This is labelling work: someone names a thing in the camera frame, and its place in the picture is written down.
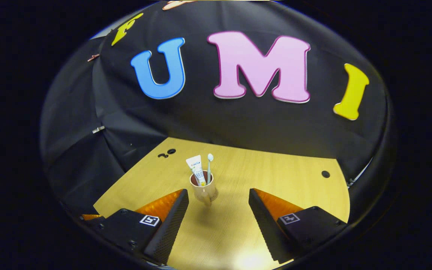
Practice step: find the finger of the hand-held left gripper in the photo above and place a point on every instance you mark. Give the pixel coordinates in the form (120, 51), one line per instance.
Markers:
(91, 217)

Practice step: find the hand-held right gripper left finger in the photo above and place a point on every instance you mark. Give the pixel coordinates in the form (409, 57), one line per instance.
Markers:
(171, 228)

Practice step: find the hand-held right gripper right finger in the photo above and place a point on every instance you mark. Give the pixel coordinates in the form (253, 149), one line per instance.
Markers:
(264, 225)

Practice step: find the beige cup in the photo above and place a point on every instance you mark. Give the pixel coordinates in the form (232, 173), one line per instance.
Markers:
(203, 193)

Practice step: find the white toothpaste tube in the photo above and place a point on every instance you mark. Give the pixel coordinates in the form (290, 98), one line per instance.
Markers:
(196, 168)

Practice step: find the pale green toothbrush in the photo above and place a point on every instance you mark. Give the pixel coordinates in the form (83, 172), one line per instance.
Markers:
(210, 165)

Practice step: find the wooden desktop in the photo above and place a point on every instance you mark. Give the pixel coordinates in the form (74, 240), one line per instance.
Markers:
(268, 168)

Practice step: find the silver clip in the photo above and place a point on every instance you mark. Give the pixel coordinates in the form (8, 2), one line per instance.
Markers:
(98, 129)

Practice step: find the black backdrop cloth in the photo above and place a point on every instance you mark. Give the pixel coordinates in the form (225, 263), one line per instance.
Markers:
(238, 120)

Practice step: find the red clip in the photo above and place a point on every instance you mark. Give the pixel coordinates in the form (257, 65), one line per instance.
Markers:
(93, 57)

